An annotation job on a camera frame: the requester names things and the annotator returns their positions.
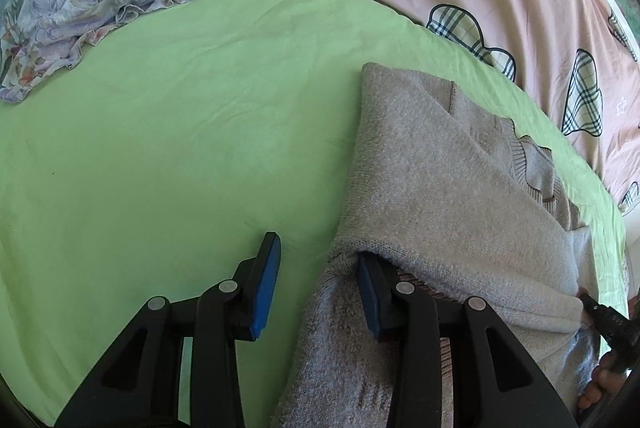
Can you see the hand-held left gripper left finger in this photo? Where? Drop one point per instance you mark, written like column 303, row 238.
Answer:
column 264, row 280

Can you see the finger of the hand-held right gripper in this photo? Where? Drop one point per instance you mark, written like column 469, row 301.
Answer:
column 612, row 323

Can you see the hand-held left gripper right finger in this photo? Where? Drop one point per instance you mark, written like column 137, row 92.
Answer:
column 369, row 293

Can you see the grey knit sweater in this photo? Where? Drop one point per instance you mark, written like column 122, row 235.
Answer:
column 440, row 188

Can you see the person's right hand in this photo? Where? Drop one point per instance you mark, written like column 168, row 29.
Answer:
column 602, row 385

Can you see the light green bed sheet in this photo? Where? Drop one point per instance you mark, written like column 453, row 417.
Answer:
column 175, row 133

